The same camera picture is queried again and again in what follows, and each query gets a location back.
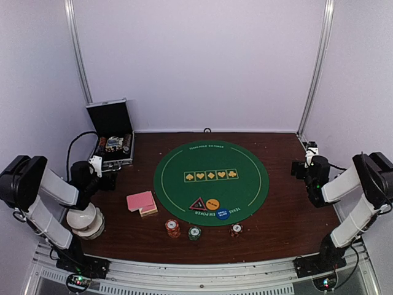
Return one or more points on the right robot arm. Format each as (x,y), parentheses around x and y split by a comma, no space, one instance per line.
(367,182)

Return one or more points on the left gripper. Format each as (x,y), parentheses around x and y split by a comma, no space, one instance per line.
(105,185)

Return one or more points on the card pack in case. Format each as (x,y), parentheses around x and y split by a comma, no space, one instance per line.
(114,144)

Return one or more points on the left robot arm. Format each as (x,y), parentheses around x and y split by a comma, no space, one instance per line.
(26,178)

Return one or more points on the aluminium poker case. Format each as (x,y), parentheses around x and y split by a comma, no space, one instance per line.
(112,118)

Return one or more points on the right aluminium frame post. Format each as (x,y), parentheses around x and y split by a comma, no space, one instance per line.
(326,29)

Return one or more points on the blue small blind button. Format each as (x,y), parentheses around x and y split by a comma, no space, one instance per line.
(222,214)

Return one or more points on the aluminium frame post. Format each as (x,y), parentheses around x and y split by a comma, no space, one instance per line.
(326,29)
(72,25)

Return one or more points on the white ceramic bowl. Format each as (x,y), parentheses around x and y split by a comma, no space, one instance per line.
(81,219)

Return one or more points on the red-backed playing card deck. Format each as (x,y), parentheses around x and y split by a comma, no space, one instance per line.
(142,202)

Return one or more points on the orange big blind button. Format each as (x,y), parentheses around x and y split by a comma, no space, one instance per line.
(212,204)

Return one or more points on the round green poker mat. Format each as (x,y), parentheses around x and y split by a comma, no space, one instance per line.
(211,170)

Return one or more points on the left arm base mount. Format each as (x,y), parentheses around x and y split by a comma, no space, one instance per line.
(93,267)

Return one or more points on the stacked white bowls below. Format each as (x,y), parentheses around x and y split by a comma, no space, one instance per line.
(94,230)

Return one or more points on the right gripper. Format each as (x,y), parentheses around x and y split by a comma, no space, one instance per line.
(299,165)

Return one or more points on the red 5 chip stack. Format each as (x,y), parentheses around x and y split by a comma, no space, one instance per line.
(172,228)

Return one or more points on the red black triangular dealer button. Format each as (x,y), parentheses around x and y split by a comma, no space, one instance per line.
(198,205)

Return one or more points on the left aluminium frame post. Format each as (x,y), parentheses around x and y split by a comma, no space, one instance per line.
(72,25)

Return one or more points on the left chip row in case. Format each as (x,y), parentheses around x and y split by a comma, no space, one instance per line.
(100,149)

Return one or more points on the front aluminium rail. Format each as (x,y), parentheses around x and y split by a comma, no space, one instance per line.
(268,277)

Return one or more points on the orange black 100 chip stack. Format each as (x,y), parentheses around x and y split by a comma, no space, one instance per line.
(236,230)

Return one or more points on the right chip row in case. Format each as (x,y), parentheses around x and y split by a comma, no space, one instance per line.
(126,144)

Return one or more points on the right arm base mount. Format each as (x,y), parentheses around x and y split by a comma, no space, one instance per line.
(314,265)

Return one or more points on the chip row in case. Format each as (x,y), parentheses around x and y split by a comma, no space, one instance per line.
(126,144)
(100,149)

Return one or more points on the card deck box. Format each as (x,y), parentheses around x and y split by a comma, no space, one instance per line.
(145,211)

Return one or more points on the green 20 chip stack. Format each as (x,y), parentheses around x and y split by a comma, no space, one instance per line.
(194,233)

